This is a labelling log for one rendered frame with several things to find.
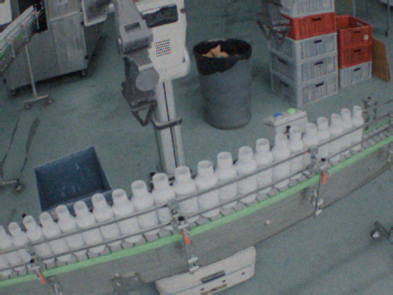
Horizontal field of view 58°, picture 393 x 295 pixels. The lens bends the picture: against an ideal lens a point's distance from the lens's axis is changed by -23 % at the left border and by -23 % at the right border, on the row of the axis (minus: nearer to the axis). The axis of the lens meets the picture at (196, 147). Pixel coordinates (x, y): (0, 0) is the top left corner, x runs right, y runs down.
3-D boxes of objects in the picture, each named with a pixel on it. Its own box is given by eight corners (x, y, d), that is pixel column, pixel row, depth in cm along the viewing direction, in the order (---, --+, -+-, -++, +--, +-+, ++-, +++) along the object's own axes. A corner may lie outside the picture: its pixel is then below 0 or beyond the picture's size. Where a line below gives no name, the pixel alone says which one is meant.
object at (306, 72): (297, 87, 346) (296, 64, 333) (267, 70, 376) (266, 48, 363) (339, 73, 368) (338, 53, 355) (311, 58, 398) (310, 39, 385)
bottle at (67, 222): (82, 240, 117) (66, 199, 108) (91, 252, 113) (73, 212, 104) (67, 247, 115) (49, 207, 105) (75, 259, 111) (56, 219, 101)
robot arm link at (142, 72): (148, 25, 99) (115, 34, 97) (165, 41, 91) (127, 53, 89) (151, 62, 107) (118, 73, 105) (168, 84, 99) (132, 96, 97)
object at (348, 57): (340, 69, 374) (340, 50, 362) (316, 54, 405) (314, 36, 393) (372, 61, 394) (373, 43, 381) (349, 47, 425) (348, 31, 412)
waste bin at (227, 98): (216, 140, 332) (208, 62, 296) (191, 113, 367) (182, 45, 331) (267, 123, 345) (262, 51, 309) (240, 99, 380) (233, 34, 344)
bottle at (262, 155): (274, 183, 132) (275, 138, 122) (267, 196, 127) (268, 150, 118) (256, 180, 134) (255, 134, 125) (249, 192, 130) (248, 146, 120)
